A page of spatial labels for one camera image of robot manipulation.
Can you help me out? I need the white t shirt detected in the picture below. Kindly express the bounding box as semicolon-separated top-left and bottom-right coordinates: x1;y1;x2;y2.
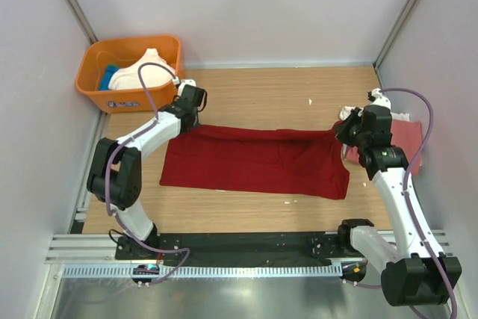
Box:
338;106;410;122
108;48;176;90

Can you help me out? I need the slotted cable duct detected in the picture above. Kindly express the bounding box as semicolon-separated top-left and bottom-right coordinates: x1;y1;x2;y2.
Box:
62;263;342;279

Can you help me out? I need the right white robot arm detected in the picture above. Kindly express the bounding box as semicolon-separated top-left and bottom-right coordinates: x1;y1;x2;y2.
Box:
334;105;462;306

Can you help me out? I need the orange plastic bin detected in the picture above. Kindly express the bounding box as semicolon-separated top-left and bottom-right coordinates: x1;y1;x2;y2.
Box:
75;34;186;114

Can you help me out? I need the right aluminium frame post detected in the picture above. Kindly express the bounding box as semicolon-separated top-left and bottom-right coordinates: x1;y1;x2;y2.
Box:
373;0;420;72

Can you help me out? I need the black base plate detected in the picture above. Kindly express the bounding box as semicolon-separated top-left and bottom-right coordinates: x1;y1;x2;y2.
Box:
114;231;382;266

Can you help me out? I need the blue t shirt in bin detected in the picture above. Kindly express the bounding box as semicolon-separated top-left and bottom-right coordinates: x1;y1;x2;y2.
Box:
98;64;120;91

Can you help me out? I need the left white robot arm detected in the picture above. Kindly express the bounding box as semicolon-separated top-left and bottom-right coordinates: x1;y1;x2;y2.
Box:
87;80;208;259

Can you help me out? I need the dark red t shirt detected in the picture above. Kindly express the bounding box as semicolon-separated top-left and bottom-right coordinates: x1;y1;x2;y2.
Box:
159;125;350;200

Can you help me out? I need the white t shirt in bin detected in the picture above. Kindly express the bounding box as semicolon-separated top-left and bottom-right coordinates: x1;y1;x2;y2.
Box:
108;48;176;90

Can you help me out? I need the pink t shirt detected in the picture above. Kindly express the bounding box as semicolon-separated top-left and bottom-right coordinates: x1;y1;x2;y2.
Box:
343;119;422;176

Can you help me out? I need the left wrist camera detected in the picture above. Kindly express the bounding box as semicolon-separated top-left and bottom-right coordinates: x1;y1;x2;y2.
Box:
173;78;196;96

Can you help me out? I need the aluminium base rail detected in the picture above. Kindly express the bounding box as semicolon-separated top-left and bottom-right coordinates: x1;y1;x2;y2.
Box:
45;229;453;263

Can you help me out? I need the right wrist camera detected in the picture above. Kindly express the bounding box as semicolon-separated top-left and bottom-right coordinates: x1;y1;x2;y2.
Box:
367;88;391;110

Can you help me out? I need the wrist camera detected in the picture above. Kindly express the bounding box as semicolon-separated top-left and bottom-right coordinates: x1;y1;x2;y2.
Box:
173;78;196;96
367;88;391;110

